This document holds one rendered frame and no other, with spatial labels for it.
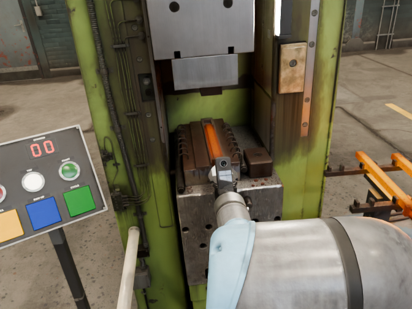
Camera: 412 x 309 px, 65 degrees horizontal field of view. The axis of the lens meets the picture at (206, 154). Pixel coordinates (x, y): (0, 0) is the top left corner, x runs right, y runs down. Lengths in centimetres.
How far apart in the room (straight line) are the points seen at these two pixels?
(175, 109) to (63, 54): 591
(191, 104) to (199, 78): 54
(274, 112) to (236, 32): 38
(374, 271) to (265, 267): 10
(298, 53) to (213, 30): 34
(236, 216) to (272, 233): 50
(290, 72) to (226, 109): 47
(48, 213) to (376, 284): 88
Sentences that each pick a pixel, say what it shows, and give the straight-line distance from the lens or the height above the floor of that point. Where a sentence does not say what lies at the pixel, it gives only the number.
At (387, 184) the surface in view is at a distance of 120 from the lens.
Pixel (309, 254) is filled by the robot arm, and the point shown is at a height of 133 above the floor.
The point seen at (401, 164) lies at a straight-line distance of 135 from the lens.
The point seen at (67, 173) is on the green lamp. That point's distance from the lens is 105.
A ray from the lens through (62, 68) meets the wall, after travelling 741.
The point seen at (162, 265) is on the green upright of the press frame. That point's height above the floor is 39.
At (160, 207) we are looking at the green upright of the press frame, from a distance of 142.
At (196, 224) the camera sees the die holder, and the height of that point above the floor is 79.
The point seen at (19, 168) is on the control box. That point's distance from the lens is 106.
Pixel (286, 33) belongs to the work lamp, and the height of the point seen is 139.
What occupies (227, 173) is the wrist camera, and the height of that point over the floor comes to 106.
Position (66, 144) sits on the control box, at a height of 116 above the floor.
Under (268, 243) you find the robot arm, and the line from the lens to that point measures 34.
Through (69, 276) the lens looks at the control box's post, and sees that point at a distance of 137.
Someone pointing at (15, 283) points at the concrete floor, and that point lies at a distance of 245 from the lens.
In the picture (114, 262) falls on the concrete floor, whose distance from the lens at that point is 229.
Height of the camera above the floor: 157
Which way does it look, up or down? 28 degrees down
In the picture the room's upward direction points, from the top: 4 degrees counter-clockwise
